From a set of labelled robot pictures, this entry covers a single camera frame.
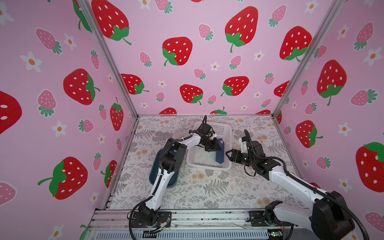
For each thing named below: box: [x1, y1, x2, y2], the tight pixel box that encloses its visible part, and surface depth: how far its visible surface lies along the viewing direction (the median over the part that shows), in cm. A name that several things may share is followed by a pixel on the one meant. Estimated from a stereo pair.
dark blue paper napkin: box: [216, 138, 225, 164], surface depth 99 cm
